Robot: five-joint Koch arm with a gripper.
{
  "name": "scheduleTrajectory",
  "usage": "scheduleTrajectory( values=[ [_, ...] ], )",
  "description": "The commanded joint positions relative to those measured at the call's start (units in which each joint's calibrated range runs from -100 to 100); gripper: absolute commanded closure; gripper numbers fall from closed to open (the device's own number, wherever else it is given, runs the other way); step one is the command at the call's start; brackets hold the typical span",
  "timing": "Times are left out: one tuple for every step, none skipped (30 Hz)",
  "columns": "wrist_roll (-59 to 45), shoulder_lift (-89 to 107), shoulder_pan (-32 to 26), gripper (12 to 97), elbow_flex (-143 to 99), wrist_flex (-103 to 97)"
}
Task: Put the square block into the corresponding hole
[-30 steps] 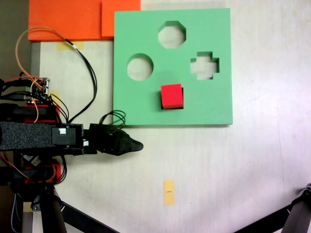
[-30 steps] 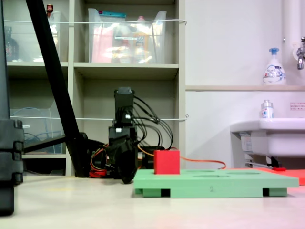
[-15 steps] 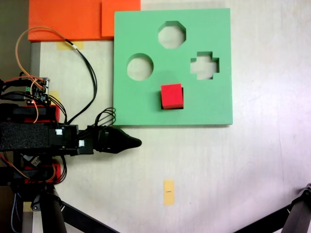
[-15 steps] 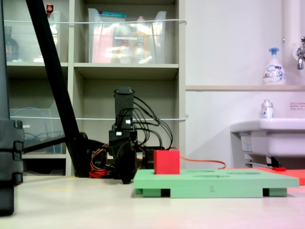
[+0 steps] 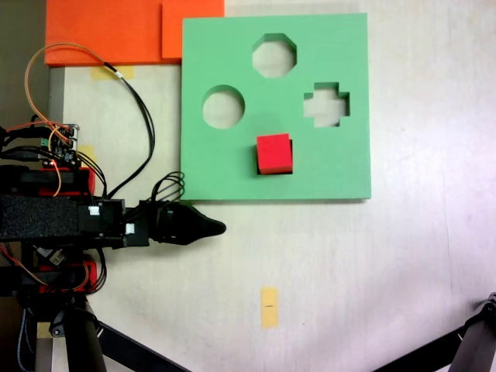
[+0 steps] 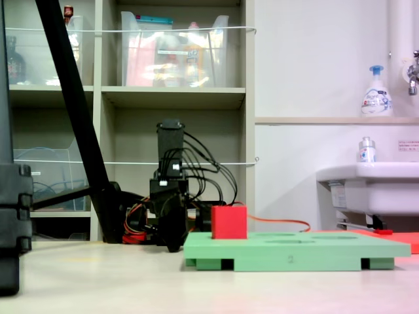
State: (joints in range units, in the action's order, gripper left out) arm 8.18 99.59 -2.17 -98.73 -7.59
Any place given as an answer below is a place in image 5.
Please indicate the black tripod leg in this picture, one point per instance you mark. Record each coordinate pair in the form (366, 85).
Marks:
(83, 341)
(478, 341)

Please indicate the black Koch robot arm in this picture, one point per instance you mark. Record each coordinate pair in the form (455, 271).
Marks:
(38, 217)

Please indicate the green shape sorter board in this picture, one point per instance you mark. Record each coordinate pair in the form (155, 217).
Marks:
(232, 186)

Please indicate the small yellow tape piece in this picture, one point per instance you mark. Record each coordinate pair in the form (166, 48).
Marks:
(88, 152)

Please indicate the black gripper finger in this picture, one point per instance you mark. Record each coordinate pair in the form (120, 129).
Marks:
(205, 232)
(209, 224)

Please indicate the wide yellow tape piece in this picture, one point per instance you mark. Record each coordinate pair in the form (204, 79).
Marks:
(98, 73)

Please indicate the square yellow tape piece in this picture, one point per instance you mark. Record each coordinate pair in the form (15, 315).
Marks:
(43, 329)

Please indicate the long yellow tape marker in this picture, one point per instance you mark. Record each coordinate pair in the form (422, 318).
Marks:
(269, 310)

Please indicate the red printed base clamp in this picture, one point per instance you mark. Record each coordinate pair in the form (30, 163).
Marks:
(90, 180)
(91, 271)

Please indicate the large orange foam block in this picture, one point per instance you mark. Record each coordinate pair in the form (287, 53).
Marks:
(100, 31)

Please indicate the red square block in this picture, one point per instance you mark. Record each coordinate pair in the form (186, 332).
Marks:
(273, 153)

